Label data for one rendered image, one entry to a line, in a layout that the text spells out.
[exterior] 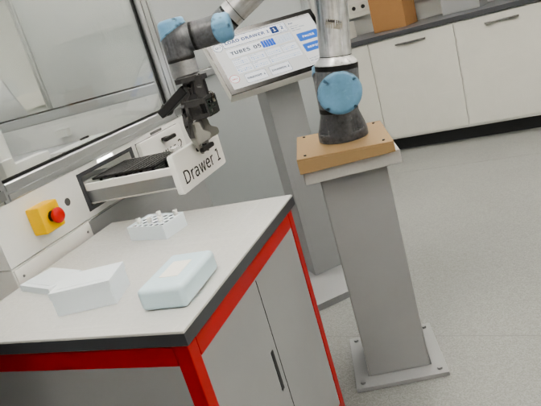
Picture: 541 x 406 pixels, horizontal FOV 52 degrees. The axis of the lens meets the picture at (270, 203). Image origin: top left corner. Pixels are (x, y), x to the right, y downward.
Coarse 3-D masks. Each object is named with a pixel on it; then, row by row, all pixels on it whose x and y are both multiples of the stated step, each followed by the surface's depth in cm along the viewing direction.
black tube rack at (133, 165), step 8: (168, 152) 169; (128, 160) 176; (136, 160) 172; (144, 160) 168; (152, 160) 164; (112, 168) 170; (120, 168) 166; (128, 168) 162; (136, 168) 158; (144, 168) 156; (152, 168) 157; (160, 168) 164; (96, 176) 164; (104, 176) 162
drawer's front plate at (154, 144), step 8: (168, 128) 203; (176, 128) 207; (152, 136) 193; (160, 136) 197; (176, 136) 207; (136, 144) 186; (144, 144) 187; (152, 144) 191; (160, 144) 196; (168, 144) 201; (176, 144) 206; (184, 144) 211; (144, 152) 186; (152, 152) 191
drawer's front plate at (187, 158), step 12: (192, 144) 156; (216, 144) 169; (168, 156) 146; (180, 156) 149; (192, 156) 155; (204, 156) 162; (216, 156) 168; (180, 168) 149; (216, 168) 167; (180, 180) 148; (192, 180) 153; (180, 192) 148
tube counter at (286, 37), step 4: (288, 32) 238; (276, 36) 236; (280, 36) 236; (284, 36) 236; (288, 36) 237; (292, 36) 237; (264, 40) 234; (268, 40) 234; (272, 40) 235; (276, 40) 235; (280, 40) 235; (284, 40) 235; (288, 40) 236; (252, 44) 233; (256, 44) 233; (260, 44) 233; (264, 44) 233; (268, 44) 233; (272, 44) 234; (276, 44) 234; (256, 48) 232; (260, 48) 232
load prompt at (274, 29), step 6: (276, 24) 239; (282, 24) 239; (258, 30) 237; (264, 30) 237; (270, 30) 237; (276, 30) 238; (282, 30) 238; (288, 30) 238; (234, 36) 233; (240, 36) 234; (246, 36) 234; (252, 36) 235; (258, 36) 235; (264, 36) 235; (228, 42) 232; (234, 42) 232; (240, 42) 232; (246, 42) 233
